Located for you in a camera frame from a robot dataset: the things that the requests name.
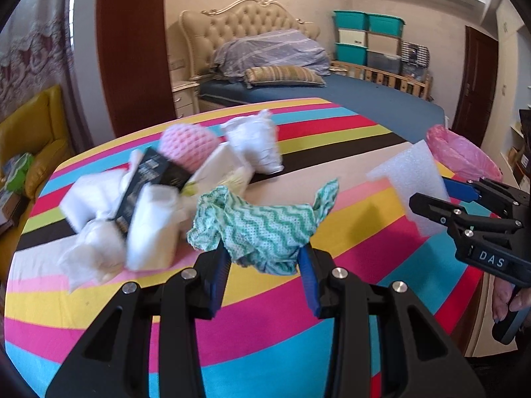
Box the green white zigzag cloth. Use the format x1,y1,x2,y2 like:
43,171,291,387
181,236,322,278
186,179,339,276

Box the white foam sheet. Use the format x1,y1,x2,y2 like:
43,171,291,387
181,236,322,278
366,140,450,237

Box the pink foam fruit net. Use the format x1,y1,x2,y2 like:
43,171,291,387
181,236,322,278
158,124,220,173

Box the pink lined trash bin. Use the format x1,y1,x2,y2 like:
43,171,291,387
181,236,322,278
426,124,503,182

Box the person's right hand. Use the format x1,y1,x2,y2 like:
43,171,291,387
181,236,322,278
492,278,531,322

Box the bed with blue sheet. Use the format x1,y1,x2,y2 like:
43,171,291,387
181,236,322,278
199,75,445,143

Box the dark wooden door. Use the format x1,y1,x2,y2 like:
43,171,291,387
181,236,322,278
451,26,498,147

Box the white cabinet with shelves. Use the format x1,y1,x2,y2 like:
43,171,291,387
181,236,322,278
482,0,530,187

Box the black snack wrapper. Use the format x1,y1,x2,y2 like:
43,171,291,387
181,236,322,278
113,146,193,237

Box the crumpled white tissue pile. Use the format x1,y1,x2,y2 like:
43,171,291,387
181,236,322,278
57,142,257,293

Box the crumpled white tissue far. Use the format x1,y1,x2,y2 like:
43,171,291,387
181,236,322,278
220,109,283,174

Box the grey clear storage box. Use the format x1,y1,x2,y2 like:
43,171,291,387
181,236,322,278
366,50,402,75

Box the black white checked bag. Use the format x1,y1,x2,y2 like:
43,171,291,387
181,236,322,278
401,41,430,68

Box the beige storage box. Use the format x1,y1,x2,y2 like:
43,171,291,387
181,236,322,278
366,32,402,55

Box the teal storage box lower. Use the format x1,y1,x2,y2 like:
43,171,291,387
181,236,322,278
336,43,367,66

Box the teal storage box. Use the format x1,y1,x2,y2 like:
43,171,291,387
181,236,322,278
336,43,367,66
367,14,406,38
334,10,368,31

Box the cream bedside table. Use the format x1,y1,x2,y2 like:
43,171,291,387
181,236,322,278
172,81,200,119

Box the white storage box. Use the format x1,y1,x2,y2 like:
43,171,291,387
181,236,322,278
338,29,366,47

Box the striped brown pillow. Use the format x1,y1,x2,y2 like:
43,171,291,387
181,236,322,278
243,66,326,88

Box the teal storage box top right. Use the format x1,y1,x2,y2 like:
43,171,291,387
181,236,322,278
367,14,406,38

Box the teal storage box top left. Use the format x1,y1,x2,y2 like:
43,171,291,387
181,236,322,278
334,10,368,31

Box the blue grey folded duvet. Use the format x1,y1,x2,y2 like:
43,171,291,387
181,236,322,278
210,29,330,80

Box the flat cardboard box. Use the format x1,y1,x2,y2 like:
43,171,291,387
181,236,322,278
0,189,22,233

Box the green tissue pack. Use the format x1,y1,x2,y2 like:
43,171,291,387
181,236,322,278
5,153,34,194

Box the yellow leather armchair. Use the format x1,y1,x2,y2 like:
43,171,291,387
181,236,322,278
1,85,73,282

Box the beige tufted headboard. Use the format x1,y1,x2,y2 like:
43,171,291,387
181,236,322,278
179,0,320,83

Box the dark red wooden pillar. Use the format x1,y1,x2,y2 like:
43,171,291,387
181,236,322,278
95,0,176,137

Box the wooden crib rail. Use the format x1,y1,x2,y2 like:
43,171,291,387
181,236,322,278
330,60,432,101

